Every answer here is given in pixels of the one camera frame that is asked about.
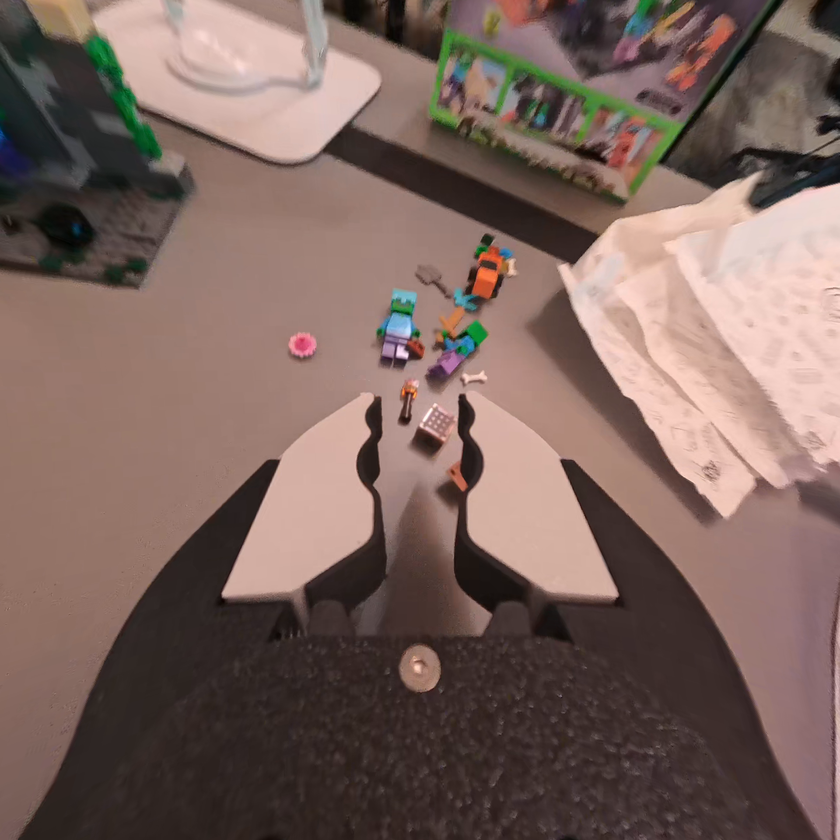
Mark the white rounded board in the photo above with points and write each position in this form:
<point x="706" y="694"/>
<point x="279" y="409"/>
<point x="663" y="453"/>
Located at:
<point x="315" y="118"/>

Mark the heap of colourful toy pieces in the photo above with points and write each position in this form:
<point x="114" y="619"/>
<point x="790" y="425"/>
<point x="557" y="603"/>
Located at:
<point x="397" y="328"/>

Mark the dark brown toy cube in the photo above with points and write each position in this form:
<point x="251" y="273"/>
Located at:
<point x="436" y="423"/>

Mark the pink toy flower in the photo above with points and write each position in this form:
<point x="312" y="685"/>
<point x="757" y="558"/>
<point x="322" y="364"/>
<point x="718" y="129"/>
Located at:
<point x="302" y="344"/>

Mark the white paper bag pile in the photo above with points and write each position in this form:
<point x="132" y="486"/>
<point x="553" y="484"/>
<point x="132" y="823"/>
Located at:
<point x="722" y="328"/>

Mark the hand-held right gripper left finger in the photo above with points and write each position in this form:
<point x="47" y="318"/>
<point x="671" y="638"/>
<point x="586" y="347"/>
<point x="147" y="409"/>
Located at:
<point x="295" y="525"/>

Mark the green toy set box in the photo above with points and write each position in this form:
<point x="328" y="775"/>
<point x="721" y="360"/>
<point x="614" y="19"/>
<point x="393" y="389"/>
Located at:
<point x="558" y="98"/>

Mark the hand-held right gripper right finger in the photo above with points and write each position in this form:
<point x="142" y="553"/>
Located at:
<point x="538" y="525"/>

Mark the grey desk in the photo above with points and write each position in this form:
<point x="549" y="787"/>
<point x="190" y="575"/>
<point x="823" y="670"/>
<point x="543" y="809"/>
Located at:
<point x="164" y="394"/>

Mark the toy brick building model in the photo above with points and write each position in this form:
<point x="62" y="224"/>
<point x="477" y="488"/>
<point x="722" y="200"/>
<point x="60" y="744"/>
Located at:
<point x="65" y="131"/>

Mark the light brown toy cube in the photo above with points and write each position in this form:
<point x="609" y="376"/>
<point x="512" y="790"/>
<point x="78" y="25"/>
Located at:
<point x="457" y="476"/>

